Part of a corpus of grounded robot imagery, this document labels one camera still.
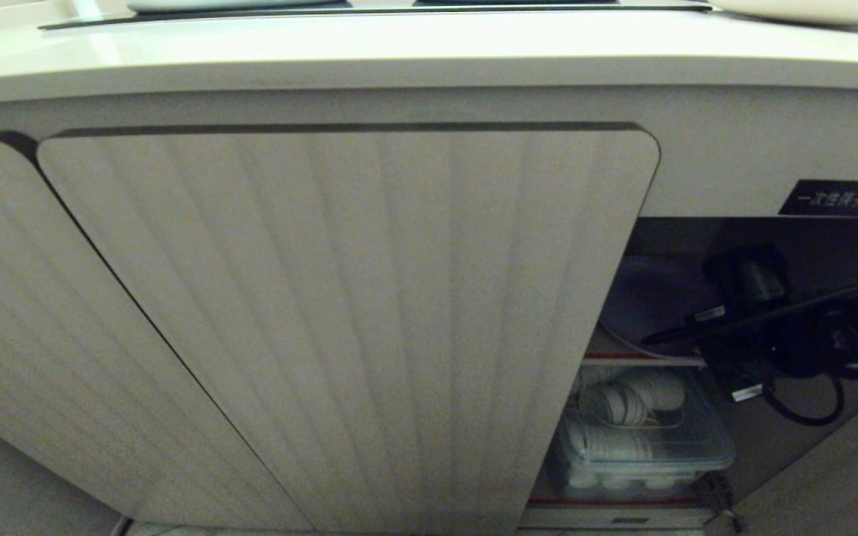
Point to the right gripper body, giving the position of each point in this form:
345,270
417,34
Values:
734,353

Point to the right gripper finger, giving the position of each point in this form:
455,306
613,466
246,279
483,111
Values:
686,332

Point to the round pale plate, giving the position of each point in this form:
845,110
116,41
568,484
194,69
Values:
645,298

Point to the cabinet shelf with red edge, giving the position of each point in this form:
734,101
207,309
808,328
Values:
615,512
649,360

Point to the ribbed beige cabinet door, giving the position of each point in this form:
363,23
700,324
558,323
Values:
839,469
34,335
369,320

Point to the beige kitchen cabinet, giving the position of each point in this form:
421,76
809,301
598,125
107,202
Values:
727,149

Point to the white dish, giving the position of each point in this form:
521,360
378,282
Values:
816,10

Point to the stack of white small dishes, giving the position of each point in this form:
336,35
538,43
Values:
660,387
611,404
611,445

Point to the clear plastic storage bin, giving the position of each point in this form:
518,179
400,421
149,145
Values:
686,447

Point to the black label sign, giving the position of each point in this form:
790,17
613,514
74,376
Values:
832,198

